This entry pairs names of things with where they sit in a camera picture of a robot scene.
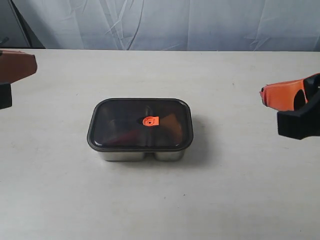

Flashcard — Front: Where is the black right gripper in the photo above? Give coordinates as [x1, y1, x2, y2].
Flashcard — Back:
[259, 73, 320, 140]

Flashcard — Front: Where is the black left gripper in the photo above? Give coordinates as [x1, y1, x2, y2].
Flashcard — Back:
[0, 49, 38, 110]

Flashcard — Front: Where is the yellow toy cheese wedge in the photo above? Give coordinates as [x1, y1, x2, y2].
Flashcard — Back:
[159, 113, 183, 138]

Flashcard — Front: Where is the dark transparent box lid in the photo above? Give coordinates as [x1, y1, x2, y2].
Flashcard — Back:
[86, 98, 194, 153]

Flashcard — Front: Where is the stainless steel lunch box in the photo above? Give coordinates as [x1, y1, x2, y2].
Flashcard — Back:
[98, 150, 185, 162]

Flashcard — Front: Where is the red toy sausage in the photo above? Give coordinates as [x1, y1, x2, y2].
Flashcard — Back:
[107, 130, 139, 146]

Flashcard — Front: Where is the dark stand pole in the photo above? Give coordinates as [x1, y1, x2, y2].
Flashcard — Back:
[9, 0, 45, 49]

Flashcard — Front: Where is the grey wrinkled backdrop curtain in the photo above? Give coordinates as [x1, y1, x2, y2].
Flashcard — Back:
[14, 0, 320, 52]

